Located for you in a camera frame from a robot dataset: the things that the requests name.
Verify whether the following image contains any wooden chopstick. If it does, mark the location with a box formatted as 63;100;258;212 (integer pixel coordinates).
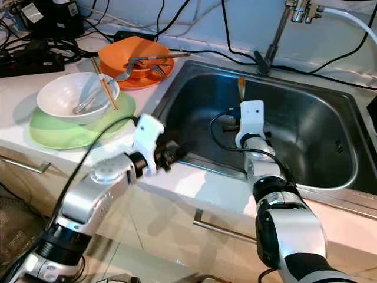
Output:
93;57;121;110
91;57;118;111

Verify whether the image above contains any silver fork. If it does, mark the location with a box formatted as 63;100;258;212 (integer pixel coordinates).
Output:
78;83;108;115

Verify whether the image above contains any light green plate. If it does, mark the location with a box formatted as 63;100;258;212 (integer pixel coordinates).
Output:
29;91;136;150

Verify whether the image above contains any white bowl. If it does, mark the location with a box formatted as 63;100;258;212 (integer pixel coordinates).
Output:
37;72;120;124

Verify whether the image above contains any orange plate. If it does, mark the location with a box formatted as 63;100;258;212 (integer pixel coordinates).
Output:
107;59;176;90

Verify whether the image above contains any stainless steel sink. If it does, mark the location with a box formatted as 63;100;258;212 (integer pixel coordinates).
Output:
151;59;377;204

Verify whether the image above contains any steel table knife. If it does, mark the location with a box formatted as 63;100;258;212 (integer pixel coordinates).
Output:
128;52;191;64

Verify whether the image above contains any metal faucet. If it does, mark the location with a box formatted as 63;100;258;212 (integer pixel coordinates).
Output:
253;0;326;75

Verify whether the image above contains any orange bowl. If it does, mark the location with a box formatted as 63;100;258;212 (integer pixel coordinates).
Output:
98;35;175;81

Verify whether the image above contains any small black power adapter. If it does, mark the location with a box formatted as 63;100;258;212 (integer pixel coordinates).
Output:
113;31;157;44

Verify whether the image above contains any silver robot right leg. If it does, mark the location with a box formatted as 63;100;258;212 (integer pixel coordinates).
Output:
180;275;213;283

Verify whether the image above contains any black power strip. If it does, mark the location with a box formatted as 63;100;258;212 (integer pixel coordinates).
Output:
0;47;60;78

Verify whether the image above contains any black charger box white label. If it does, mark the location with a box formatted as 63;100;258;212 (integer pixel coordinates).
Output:
19;0;81;40

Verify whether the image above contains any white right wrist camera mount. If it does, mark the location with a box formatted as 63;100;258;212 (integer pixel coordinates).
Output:
234;100;266;148

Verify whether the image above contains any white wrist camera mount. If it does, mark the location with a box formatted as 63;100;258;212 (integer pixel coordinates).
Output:
132;114;166;176
234;100;266;148

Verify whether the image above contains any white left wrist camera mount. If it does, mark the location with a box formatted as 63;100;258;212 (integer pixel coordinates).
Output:
132;114;166;176

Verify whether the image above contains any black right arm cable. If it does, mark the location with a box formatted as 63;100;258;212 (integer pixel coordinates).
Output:
209;111;289;177

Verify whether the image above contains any black counter cable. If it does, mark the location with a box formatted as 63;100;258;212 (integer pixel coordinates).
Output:
174;48;259;63

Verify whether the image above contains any black hanging wall cable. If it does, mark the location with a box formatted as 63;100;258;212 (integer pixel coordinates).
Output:
221;0;258;61

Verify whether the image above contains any white water hose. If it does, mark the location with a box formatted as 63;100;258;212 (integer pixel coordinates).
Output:
321;6;377;47

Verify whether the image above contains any floor fan wire grille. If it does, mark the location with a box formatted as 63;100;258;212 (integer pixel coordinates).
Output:
0;198;49;281

